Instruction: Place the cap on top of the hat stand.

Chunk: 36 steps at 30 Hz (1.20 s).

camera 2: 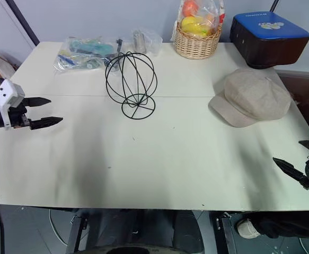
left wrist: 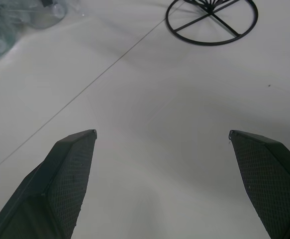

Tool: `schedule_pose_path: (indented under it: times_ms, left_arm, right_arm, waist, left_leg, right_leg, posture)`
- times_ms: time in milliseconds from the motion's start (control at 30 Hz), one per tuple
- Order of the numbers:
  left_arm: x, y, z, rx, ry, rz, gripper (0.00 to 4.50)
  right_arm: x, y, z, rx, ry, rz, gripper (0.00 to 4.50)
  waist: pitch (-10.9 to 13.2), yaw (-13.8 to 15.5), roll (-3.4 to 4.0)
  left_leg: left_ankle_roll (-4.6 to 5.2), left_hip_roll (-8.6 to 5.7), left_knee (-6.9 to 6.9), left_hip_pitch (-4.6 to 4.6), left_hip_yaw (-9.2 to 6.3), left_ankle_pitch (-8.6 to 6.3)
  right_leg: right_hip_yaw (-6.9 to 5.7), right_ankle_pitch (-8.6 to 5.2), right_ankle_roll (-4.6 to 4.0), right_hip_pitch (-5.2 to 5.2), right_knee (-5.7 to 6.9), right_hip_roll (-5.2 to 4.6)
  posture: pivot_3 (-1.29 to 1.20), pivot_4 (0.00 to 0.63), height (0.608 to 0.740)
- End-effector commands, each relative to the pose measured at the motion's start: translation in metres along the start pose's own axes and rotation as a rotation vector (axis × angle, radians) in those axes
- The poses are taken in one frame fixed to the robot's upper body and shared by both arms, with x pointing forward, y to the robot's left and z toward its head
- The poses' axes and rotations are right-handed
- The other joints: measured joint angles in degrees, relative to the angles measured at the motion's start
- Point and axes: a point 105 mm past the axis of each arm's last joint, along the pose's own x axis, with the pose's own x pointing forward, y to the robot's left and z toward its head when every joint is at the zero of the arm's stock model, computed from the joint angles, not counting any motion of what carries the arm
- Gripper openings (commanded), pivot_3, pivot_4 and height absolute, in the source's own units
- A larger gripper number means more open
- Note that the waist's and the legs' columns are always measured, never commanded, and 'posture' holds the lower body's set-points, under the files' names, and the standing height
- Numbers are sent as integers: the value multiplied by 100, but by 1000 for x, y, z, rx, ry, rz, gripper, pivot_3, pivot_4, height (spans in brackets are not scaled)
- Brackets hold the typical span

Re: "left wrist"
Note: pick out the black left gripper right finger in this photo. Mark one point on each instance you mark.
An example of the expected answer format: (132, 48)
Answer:
(271, 184)

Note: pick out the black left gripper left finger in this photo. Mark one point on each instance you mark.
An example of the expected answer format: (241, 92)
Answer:
(60, 184)

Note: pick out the clear plastic bag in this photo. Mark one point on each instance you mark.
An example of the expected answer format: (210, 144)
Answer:
(15, 22)

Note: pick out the black wire ring stand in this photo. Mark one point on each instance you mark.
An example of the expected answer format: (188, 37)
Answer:
(210, 15)

